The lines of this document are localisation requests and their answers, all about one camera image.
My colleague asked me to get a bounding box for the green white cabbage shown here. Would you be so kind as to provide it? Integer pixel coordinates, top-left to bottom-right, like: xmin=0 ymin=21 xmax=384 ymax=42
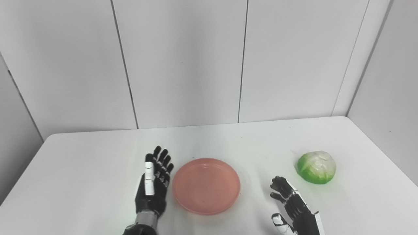
xmin=297 ymin=151 xmax=337 ymax=185

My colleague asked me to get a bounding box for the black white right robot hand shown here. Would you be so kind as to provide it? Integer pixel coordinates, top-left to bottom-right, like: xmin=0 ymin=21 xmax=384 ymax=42
xmin=270 ymin=176 xmax=325 ymax=235

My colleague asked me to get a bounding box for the pink round plate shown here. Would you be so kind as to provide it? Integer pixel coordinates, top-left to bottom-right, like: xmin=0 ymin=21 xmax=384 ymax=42
xmin=172 ymin=158 xmax=241 ymax=215

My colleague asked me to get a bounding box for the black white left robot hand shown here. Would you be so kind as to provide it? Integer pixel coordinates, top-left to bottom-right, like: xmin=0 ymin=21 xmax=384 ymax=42
xmin=135 ymin=146 xmax=174 ymax=219

